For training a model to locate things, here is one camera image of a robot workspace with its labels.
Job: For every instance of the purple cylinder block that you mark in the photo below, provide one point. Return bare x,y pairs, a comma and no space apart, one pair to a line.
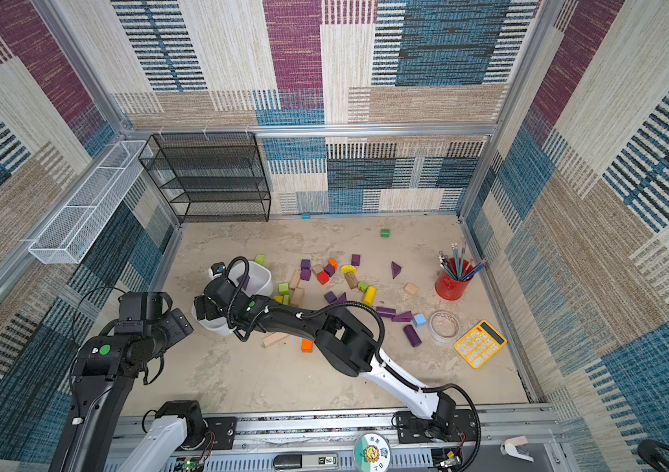
412,336

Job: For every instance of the red cube block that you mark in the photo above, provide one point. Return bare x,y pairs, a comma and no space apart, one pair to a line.
323,278

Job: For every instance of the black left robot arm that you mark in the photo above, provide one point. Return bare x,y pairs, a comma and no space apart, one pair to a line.
104,372

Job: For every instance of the light blue cube block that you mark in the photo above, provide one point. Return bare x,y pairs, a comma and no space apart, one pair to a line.
419,320

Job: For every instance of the red pen holder cup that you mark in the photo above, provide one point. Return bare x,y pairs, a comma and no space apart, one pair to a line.
456,272

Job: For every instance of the long natural wood block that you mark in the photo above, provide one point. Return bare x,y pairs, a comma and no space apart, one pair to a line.
273,339

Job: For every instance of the yellow calculator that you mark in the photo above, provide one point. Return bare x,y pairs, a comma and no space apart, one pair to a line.
480,344

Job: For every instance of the orange cube block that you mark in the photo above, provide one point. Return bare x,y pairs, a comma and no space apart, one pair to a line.
307,346

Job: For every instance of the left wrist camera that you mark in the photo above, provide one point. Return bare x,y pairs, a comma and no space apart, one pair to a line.
217,270

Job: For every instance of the yellow cylinder block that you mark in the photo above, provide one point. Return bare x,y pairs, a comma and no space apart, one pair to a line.
369,296

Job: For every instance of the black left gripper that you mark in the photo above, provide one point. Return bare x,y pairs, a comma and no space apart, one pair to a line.
178,324

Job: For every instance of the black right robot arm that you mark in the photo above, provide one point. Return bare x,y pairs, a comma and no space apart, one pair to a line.
350,336

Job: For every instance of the clear tape roll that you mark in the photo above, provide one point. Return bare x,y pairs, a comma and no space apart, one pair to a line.
444,327

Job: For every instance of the purple cube block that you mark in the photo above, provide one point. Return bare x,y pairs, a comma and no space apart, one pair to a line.
305,274
330,297

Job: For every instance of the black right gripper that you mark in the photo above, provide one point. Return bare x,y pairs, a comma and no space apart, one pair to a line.
212,296

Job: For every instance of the black wire shelf rack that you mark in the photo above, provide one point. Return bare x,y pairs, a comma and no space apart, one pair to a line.
209,177

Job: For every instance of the round green logo sticker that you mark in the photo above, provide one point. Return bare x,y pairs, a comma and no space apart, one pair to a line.
372,453

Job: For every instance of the white wire mesh basket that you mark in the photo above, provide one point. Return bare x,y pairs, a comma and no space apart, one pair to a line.
72,231

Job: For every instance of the white plastic storage bin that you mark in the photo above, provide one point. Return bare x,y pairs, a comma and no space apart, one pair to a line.
260,284

